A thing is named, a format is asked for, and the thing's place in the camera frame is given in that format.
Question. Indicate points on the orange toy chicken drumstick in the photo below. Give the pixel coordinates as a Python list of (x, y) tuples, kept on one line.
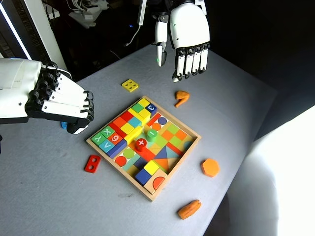
[(183, 96)]

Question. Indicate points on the red two-hole block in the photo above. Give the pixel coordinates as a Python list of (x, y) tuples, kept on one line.
[(92, 164)]

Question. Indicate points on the green cylinder block minus sign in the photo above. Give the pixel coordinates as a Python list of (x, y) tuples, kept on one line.
[(151, 134)]

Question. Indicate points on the grey table cloth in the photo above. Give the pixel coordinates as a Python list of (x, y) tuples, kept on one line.
[(49, 196)]

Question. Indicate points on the white background device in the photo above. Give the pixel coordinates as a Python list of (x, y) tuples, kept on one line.
[(86, 17)]

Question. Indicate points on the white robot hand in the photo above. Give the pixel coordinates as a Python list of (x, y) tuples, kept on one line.
[(189, 27), (19, 83)]

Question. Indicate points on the white frame post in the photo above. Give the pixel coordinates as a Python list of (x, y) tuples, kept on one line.
[(41, 24)]

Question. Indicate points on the yellow four-hole block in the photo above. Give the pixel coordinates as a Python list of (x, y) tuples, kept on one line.
[(130, 85)]

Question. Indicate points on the white LED light strip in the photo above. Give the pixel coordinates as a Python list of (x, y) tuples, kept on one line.
[(14, 31)]

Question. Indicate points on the orange oblong toy food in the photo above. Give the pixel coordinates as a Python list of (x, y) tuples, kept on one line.
[(189, 209)]

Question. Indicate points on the red cylinder block plus sign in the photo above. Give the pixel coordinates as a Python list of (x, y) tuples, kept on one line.
[(140, 143)]

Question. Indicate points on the orange hexagon block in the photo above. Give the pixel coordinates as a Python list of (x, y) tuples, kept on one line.
[(210, 167)]

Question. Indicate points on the white power strip bar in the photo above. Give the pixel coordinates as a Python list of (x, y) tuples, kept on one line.
[(142, 12)]

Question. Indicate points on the wooden puzzle tray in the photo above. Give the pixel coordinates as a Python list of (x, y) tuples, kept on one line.
[(172, 140)]

